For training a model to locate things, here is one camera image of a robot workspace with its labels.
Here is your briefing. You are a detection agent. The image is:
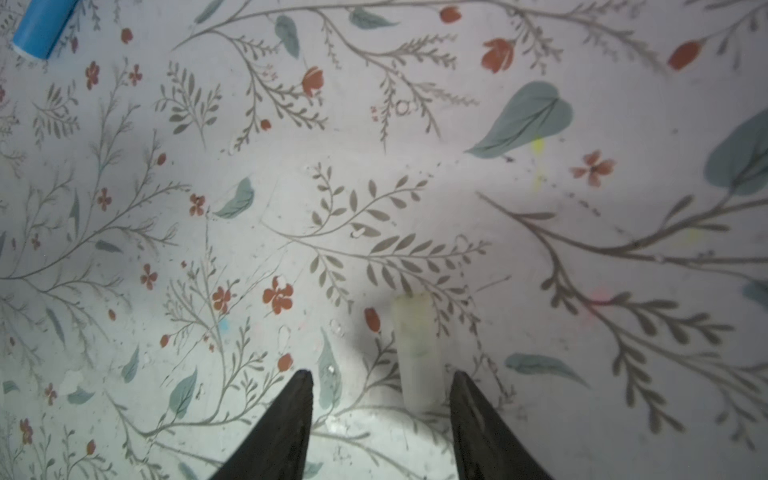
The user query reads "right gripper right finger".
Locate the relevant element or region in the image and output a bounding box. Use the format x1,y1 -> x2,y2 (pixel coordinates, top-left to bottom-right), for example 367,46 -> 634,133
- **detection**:
449,370 -> 551,480

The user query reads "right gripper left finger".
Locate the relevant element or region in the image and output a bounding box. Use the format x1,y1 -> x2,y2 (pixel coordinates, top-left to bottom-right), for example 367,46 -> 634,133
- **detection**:
212,369 -> 313,480

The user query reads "blue highlighter pen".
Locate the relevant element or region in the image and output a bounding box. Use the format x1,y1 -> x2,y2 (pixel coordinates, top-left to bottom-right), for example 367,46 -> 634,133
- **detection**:
11,0 -> 78,61

